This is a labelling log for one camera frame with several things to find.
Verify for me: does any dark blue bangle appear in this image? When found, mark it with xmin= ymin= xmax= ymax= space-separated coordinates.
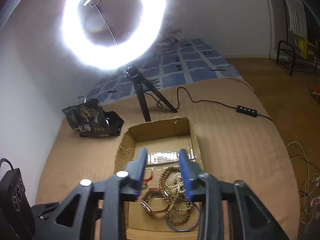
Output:
xmin=164 ymin=204 xmax=201 ymax=232

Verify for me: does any brown wooden bead necklace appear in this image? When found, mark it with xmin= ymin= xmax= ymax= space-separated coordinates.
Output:
xmin=158 ymin=165 xmax=196 ymax=226

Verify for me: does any green pendant red cord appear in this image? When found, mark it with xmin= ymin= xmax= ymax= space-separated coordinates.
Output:
xmin=141 ymin=171 xmax=155 ymax=188

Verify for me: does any open cardboard box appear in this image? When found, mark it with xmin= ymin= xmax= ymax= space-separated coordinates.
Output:
xmin=114 ymin=118 xmax=202 ymax=239

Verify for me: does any black snack bag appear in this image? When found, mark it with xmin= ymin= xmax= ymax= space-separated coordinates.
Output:
xmin=62 ymin=96 xmax=124 ymax=138

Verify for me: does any orange patterned box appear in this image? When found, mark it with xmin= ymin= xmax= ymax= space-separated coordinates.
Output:
xmin=311 ymin=80 xmax=320 ymax=100

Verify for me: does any black tripod stand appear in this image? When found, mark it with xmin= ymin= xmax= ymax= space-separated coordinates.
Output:
xmin=125 ymin=66 xmax=178 ymax=122

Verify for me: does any black clothes rack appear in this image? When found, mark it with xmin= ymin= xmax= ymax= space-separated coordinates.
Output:
xmin=276 ymin=0 xmax=320 ymax=77

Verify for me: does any blue checkered bedsheet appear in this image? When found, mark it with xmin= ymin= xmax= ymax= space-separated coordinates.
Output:
xmin=87 ymin=39 xmax=242 ymax=103

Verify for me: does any yellow box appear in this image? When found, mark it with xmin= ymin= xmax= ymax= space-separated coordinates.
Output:
xmin=298 ymin=38 xmax=316 ymax=61

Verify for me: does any striped white towel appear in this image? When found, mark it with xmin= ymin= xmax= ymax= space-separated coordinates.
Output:
xmin=285 ymin=0 xmax=308 ymax=39

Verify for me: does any white cables and power strip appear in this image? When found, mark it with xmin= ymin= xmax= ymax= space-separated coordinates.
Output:
xmin=286 ymin=141 xmax=320 ymax=240

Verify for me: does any black cable with remote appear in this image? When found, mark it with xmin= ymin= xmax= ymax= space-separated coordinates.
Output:
xmin=150 ymin=87 xmax=275 ymax=123

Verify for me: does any white ring light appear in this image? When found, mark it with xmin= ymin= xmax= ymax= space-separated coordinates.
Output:
xmin=61 ymin=0 xmax=167 ymax=70

